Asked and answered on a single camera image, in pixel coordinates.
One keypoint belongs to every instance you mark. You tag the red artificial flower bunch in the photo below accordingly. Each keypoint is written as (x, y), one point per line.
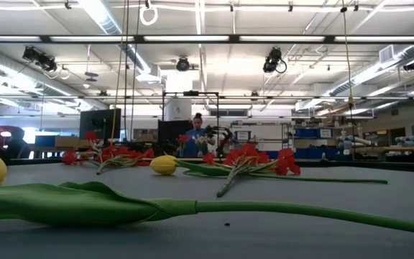
(120, 153)
(250, 154)

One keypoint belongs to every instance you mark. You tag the yellow artificial tulip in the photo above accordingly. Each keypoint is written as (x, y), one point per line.
(164, 165)
(67, 205)

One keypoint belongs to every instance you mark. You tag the black background robot arm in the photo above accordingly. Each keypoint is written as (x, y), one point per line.
(225, 138)

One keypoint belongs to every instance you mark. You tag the white flowers in background vase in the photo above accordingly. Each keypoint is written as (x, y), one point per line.
(201, 141)

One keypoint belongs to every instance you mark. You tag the red flowers in background vase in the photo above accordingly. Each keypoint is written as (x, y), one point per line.
(183, 138)

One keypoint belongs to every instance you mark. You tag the person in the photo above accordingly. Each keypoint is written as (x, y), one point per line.
(194, 144)
(17, 144)

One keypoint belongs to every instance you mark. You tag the white cylindrical tank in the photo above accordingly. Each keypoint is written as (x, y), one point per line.
(178, 108)

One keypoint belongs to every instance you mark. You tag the white sign board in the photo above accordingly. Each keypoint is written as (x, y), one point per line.
(243, 135)

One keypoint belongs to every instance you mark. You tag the black background panel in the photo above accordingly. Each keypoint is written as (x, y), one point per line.
(169, 131)

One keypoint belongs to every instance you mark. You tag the black overhead light bar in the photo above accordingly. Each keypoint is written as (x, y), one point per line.
(185, 38)

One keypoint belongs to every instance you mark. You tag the blue storage bins on shelf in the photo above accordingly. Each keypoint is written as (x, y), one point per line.
(305, 133)

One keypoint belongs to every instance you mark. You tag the black computer monitor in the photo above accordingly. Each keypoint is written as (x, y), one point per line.
(100, 124)

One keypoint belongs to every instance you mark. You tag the blue-grey table mat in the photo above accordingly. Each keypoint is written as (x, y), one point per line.
(300, 234)

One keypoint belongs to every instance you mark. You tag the cardboard box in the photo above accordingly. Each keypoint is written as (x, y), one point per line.
(67, 141)

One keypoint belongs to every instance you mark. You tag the black background rig frame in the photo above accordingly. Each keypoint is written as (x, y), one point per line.
(190, 93)

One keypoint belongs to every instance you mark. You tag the black ceiling-hung camera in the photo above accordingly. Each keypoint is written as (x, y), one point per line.
(272, 61)
(45, 63)
(183, 64)

